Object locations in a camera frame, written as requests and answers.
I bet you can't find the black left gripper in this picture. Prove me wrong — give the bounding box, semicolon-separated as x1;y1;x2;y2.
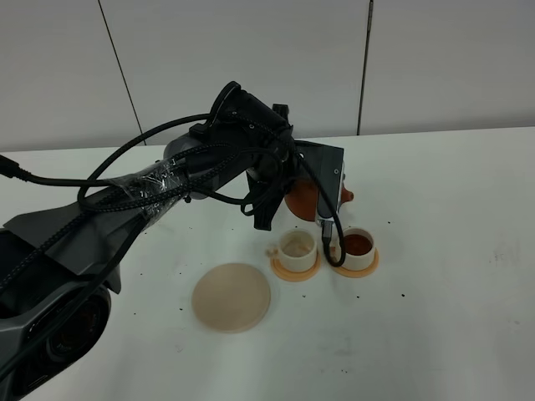
208;81;295;231

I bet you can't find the right white teacup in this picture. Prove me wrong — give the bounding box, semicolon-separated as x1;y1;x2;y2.
342;227;375;272

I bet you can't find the brown clay teapot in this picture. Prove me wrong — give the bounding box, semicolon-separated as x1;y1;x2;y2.
284;178;354;221

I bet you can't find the beige round teapot coaster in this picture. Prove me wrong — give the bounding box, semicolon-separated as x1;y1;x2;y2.
191;263;271;333

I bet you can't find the orange cup coaster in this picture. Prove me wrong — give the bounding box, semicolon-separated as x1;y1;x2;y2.
331;248;380;278
270;253;321;282

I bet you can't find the right orange cup coaster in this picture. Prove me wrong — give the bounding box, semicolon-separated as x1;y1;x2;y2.
331;248;380;278

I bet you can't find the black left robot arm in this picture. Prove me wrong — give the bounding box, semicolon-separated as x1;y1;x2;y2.
1;82;296;400

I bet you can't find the left orange cup coaster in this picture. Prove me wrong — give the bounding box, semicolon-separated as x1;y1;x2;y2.
270;253;321;282

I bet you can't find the black braided camera cable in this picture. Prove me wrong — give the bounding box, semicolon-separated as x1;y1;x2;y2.
0;80;348;377

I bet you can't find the left white teacup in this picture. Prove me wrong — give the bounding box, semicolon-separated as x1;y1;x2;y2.
267;229;318;273

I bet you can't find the white teacup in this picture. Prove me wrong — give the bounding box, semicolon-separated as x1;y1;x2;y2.
267;229;318;273
342;227;375;272

